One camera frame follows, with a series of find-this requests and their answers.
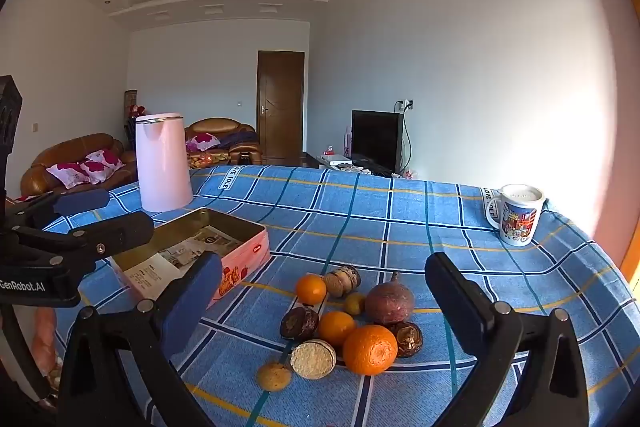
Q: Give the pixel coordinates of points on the large orange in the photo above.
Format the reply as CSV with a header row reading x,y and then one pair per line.
x,y
370,349

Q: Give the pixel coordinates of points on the white flat box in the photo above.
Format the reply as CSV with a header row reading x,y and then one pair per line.
x,y
335,160

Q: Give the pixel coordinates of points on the small tan fruit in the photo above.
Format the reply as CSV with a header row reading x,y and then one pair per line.
x,y
274,376

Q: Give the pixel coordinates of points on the dark chocolate muffin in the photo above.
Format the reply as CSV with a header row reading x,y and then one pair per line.
x,y
389,303

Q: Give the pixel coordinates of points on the small orange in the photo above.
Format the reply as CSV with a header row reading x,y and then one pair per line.
x,y
311,289

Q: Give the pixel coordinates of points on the dark tv stand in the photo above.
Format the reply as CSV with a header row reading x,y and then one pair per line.
x,y
311,158

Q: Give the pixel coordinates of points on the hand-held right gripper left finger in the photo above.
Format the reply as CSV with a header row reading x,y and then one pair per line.
x,y
195,297

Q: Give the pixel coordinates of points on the pink rectangular tin box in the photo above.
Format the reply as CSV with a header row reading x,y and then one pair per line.
x,y
250,257

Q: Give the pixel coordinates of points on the bag of oranges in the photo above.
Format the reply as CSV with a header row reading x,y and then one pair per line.
x,y
202,160

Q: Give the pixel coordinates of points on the brown leather sofa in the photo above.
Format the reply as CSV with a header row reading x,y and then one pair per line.
x,y
75,147

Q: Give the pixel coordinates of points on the brown leather armchair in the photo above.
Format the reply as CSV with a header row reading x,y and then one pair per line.
x,y
220,127

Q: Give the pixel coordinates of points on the pink electric kettle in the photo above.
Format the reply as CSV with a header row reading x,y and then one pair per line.
x,y
162,167

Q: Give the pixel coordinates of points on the small yellow fruit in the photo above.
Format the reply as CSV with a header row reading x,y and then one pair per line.
x,y
355,303

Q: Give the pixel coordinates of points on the dark brown wooden door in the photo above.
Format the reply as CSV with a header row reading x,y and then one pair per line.
x,y
280,107

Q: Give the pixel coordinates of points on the black television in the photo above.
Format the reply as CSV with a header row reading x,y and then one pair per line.
x,y
375,139

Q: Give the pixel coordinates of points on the vase with red flowers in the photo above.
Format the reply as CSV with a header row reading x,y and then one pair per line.
x,y
132,107

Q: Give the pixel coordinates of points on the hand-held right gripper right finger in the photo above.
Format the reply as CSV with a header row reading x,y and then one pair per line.
x,y
450,302

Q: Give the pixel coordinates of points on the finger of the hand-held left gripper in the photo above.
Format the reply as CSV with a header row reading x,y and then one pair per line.
x,y
120,232
80,203

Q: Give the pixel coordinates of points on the white floral pillow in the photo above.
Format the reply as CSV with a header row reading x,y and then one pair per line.
x,y
70,173
102,164
202,141

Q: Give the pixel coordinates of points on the wall power outlet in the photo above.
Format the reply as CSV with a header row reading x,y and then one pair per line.
x,y
406,104

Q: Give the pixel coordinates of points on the light wooden door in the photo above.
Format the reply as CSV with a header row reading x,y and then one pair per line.
x,y
631,262

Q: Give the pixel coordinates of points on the white mug with colourful print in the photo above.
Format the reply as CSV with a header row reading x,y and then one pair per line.
x,y
520,219

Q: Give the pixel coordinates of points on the printed leaflet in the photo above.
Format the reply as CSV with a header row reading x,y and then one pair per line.
x,y
170,257

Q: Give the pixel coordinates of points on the blue plaid tablecloth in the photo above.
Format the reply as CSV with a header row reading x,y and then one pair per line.
x,y
350,217

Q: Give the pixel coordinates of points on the medium orange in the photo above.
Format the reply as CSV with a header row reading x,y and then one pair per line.
x,y
336,328

